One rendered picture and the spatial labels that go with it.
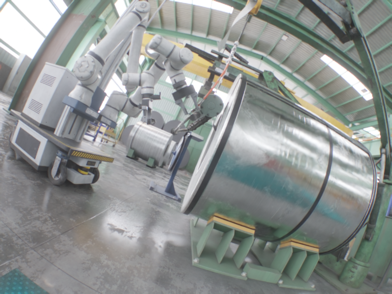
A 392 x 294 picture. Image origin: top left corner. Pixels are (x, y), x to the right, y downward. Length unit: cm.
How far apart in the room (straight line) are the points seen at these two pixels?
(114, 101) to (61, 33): 307
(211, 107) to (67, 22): 408
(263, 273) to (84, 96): 170
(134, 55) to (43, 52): 337
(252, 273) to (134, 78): 146
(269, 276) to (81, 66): 181
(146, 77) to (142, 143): 524
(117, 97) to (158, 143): 463
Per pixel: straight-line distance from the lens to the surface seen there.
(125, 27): 148
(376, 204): 199
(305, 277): 176
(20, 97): 462
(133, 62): 151
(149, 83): 132
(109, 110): 187
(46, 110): 174
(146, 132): 658
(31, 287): 71
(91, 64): 133
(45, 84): 186
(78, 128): 192
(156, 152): 639
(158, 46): 106
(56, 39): 465
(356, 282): 218
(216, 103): 127
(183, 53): 106
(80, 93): 149
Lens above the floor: 53
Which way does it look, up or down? 6 degrees up
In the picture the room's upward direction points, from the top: 23 degrees clockwise
